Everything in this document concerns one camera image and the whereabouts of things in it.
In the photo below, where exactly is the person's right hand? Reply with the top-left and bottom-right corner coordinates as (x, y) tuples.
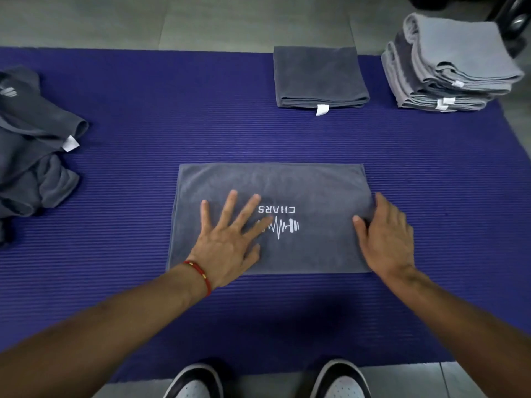
(352, 192), (417, 282)

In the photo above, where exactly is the red string bracelet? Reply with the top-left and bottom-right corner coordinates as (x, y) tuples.
(182, 260), (213, 298)

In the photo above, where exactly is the purple ribbed mat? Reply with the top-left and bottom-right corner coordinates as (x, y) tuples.
(0, 47), (531, 384)

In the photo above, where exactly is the black weight stack machine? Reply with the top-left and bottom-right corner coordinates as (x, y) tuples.
(408, 0), (531, 59)

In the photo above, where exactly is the person's right forearm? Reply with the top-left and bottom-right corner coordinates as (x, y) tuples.
(386, 267), (531, 398)

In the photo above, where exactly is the pile of dark grey towels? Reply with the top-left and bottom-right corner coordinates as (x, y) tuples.
(0, 66), (90, 245)

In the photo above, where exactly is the black and white sneaker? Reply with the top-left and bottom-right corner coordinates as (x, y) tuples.
(163, 362), (225, 398)
(310, 359), (373, 398)

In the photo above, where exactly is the person's left forearm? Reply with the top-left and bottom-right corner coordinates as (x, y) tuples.
(0, 267), (208, 398)

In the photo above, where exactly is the person's left hand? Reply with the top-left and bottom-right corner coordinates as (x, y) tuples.
(184, 189), (274, 291)

